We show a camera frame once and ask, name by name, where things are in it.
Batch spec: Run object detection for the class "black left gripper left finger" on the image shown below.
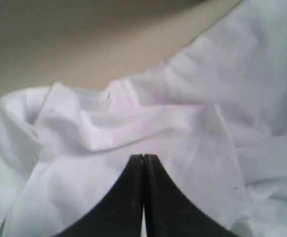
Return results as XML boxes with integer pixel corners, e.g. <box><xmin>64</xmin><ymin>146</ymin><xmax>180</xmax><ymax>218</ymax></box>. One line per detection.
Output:
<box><xmin>57</xmin><ymin>155</ymin><xmax>144</xmax><ymax>237</ymax></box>

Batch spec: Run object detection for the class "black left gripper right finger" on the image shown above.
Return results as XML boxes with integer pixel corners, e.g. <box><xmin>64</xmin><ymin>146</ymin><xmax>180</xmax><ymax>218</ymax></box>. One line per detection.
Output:
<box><xmin>143</xmin><ymin>155</ymin><xmax>232</xmax><ymax>237</ymax></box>

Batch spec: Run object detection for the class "white t-shirt red lettering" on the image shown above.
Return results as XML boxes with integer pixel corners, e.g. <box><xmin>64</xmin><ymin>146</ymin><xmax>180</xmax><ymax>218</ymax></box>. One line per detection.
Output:
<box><xmin>0</xmin><ymin>0</ymin><xmax>287</xmax><ymax>237</ymax></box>

